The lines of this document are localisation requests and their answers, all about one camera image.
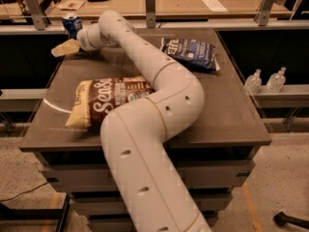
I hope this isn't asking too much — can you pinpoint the clear bottle left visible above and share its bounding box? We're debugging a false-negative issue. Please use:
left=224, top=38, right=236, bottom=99
left=244, top=69, right=262, bottom=95

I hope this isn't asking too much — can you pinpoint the grey drawer cabinet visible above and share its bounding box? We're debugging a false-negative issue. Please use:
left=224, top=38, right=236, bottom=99
left=20, top=28, right=270, bottom=232

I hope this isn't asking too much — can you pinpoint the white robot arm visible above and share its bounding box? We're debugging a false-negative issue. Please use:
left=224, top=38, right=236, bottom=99
left=52, top=11, right=211, bottom=232

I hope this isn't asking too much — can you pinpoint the grey metal bracket left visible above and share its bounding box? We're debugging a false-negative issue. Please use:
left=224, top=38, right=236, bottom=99
left=25, top=0, right=47, bottom=30

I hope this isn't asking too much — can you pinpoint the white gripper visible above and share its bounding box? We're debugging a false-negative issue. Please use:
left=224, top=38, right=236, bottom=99
left=51, top=23, right=108, bottom=57

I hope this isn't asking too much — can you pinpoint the blue chip bag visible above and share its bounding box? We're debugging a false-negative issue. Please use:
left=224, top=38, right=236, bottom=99
left=160, top=38, right=219, bottom=71

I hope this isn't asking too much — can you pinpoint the grey metal bracket right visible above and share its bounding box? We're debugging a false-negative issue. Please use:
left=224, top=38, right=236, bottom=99
left=254, top=0, right=277, bottom=26

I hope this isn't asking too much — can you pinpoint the grey metal bracket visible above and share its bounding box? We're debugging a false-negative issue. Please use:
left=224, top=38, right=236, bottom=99
left=145, top=0, right=155, bottom=28
left=25, top=0, right=47, bottom=30
left=254, top=0, right=277, bottom=26

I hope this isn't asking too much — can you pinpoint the small paper packet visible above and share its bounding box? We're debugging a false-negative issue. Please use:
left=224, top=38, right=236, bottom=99
left=58, top=0, right=85, bottom=11

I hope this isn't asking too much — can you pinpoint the blue pepsi can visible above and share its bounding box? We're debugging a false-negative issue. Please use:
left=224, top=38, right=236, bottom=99
left=62, top=14, right=83, bottom=39

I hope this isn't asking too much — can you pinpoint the white envelope paper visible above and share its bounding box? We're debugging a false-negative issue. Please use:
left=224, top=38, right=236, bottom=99
left=203, top=0, right=227, bottom=13

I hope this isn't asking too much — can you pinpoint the grey metal bracket middle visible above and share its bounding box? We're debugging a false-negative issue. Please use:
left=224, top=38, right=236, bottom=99
left=145, top=0, right=155, bottom=28

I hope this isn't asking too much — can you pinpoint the clear bottle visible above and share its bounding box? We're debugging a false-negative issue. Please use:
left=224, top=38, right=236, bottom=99
left=244, top=69, right=262, bottom=95
left=267, top=67, right=286, bottom=93

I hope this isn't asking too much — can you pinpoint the brown chip bag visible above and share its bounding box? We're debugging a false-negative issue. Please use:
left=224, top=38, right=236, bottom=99
left=66, top=75, right=154, bottom=128

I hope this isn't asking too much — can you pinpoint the black chair base leg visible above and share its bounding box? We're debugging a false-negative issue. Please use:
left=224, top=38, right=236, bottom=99
left=273, top=212, right=309, bottom=229

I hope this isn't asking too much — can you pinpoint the clear bottle right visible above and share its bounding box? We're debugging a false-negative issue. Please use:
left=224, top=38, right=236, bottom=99
left=267, top=67, right=286, bottom=93

